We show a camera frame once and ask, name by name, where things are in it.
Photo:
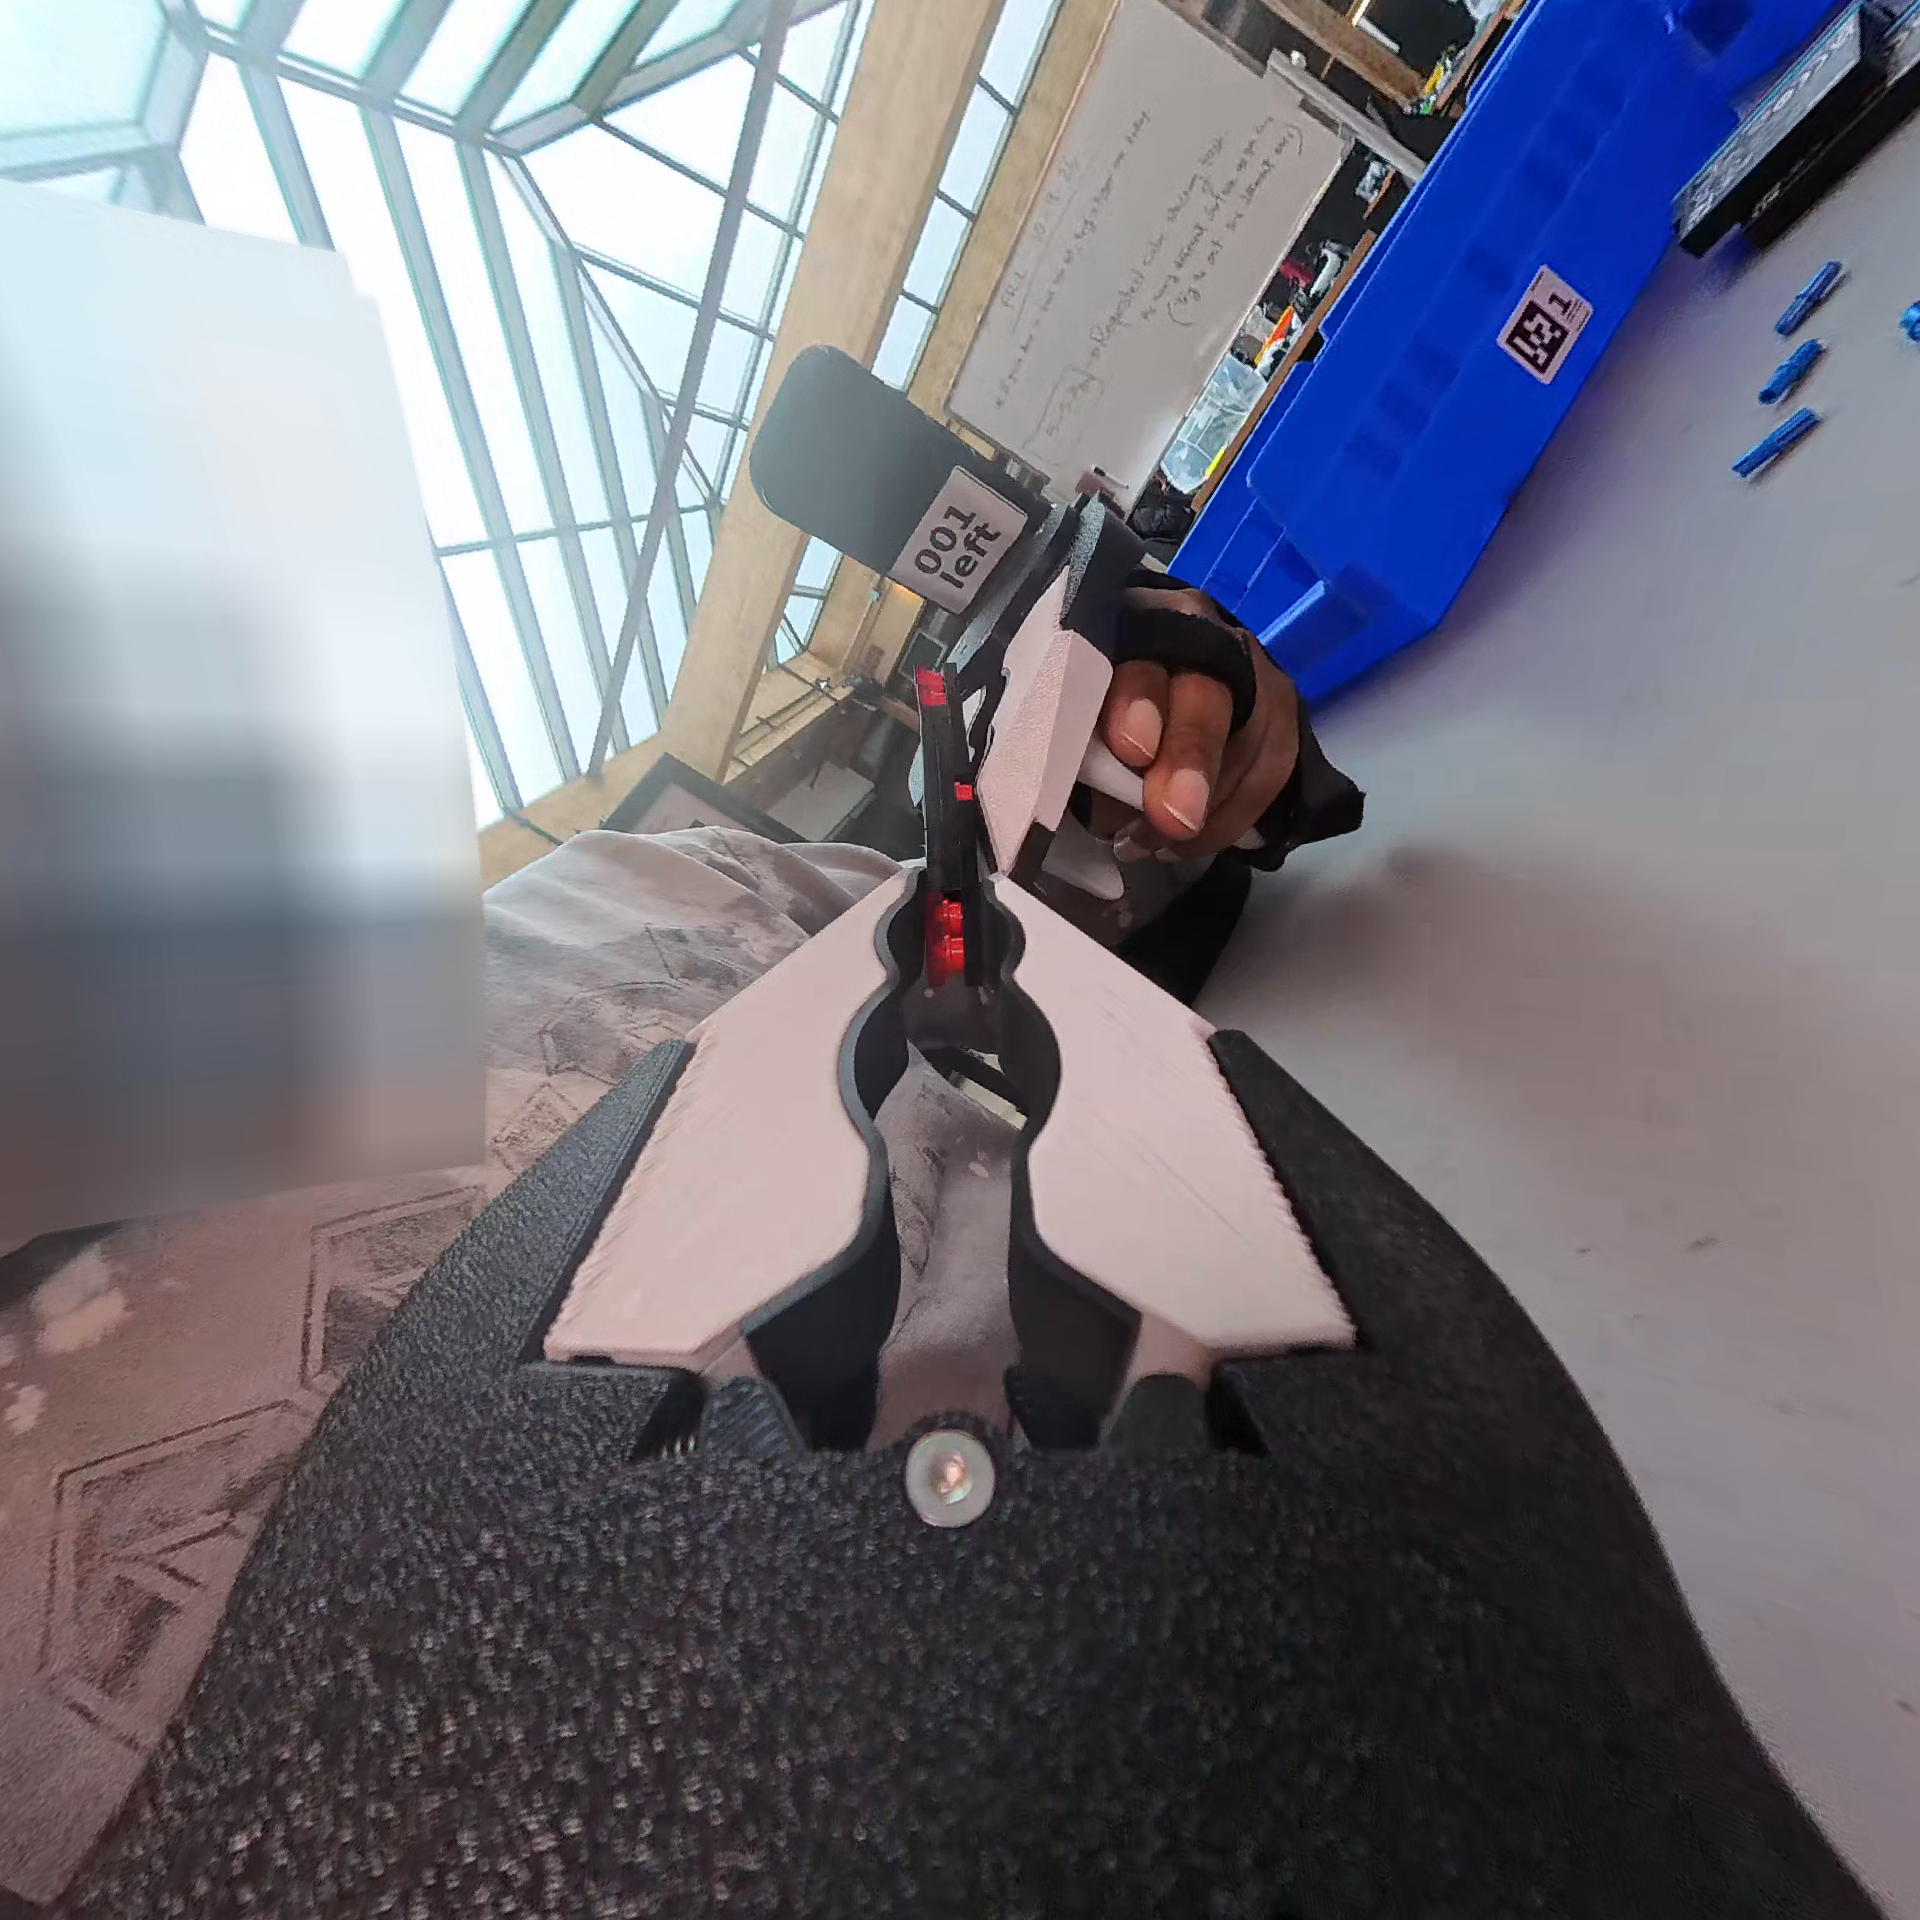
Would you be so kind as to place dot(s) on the person's left hand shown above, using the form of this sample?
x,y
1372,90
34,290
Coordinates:
x,y
1246,764

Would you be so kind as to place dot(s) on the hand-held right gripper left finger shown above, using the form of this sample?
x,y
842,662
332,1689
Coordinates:
x,y
720,1169

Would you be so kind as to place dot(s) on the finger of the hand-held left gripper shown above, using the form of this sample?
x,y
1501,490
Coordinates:
x,y
1041,735

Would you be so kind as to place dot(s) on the black brick beam red pins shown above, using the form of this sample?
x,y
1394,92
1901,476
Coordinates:
x,y
949,811

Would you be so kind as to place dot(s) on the blue plastic bin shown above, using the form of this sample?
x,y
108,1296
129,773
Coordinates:
x,y
1423,378

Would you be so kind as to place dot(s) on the flat black box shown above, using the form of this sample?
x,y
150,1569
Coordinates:
x,y
1801,151

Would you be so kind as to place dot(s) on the whiteboard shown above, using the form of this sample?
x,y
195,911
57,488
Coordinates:
x,y
1142,226

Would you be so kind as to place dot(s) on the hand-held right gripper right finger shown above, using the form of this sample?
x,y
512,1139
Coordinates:
x,y
1187,1188

